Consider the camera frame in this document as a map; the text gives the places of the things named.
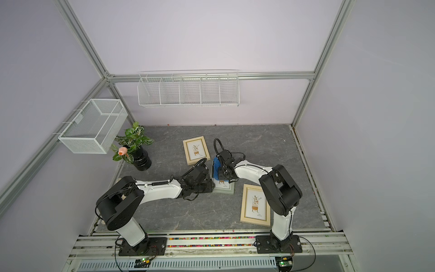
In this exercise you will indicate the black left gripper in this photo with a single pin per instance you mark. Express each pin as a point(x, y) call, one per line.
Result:
point(209, 188)

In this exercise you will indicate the blue microfibre cloth black trim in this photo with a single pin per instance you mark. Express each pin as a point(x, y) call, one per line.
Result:
point(216, 168)

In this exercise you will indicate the green-grey picture frame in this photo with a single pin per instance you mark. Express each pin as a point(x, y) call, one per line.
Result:
point(222, 186)

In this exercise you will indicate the beige picture frame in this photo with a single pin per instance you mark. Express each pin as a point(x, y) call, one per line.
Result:
point(195, 150)

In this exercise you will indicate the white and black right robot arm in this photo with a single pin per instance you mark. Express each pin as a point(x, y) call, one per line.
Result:
point(281, 193)

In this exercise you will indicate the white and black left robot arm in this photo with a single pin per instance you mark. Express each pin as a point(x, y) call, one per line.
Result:
point(118, 205)

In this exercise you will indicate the black glossy plant vase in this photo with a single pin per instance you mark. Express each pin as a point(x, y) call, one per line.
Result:
point(141, 160)

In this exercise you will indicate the green artificial plant pink flower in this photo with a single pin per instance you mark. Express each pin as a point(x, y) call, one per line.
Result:
point(133, 138)

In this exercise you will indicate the left electronics board green led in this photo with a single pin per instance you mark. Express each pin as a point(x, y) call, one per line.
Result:
point(142, 263)

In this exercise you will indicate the electronics board green led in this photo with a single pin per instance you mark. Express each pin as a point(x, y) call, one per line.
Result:
point(284, 263)
point(142, 263)

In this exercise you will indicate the right electronics board green led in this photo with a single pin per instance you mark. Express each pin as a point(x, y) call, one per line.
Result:
point(284, 263)

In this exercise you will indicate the light wood picture frame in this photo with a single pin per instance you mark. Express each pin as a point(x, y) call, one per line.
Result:
point(255, 208)

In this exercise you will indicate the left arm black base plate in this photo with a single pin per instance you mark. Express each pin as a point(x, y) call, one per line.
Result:
point(150, 246)

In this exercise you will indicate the long white wire shelf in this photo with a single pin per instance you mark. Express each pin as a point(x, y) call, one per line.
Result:
point(188, 88)

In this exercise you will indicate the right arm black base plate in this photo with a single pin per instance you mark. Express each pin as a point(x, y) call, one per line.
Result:
point(271, 244)

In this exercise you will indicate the white vented cable duct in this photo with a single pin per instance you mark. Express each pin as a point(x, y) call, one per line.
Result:
point(179, 264)

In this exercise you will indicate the white wire basket left wall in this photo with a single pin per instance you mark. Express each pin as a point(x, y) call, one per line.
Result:
point(95, 126)

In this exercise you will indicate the aluminium mounting rail front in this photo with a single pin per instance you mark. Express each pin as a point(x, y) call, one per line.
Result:
point(214, 244)

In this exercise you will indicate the aluminium cage frame profiles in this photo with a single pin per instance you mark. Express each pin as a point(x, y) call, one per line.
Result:
point(21, 180)

